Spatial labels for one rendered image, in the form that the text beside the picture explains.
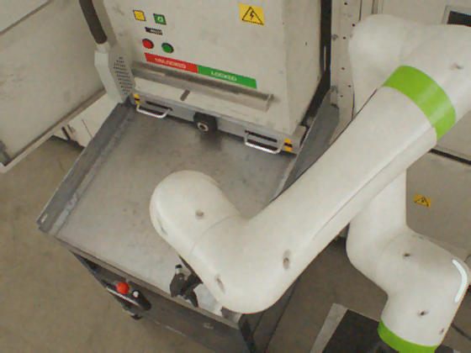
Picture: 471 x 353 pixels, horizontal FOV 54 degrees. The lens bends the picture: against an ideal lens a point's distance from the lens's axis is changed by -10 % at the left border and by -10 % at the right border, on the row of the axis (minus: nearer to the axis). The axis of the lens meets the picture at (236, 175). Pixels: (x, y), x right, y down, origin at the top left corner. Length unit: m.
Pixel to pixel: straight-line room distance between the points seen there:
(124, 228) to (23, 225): 1.31
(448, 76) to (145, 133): 0.99
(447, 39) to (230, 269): 0.43
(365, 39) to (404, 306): 0.47
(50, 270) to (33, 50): 1.22
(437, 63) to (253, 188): 0.74
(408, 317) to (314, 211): 0.37
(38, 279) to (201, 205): 1.80
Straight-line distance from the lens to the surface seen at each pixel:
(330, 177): 0.64
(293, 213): 0.63
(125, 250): 1.30
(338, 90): 1.42
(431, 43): 0.74
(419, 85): 0.69
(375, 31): 0.84
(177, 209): 0.67
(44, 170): 2.71
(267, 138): 1.34
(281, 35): 1.06
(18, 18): 1.41
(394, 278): 0.94
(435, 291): 0.90
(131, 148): 1.47
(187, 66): 1.28
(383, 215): 0.96
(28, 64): 1.48
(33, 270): 2.44
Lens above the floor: 1.96
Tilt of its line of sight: 56 degrees down
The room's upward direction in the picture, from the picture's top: 12 degrees counter-clockwise
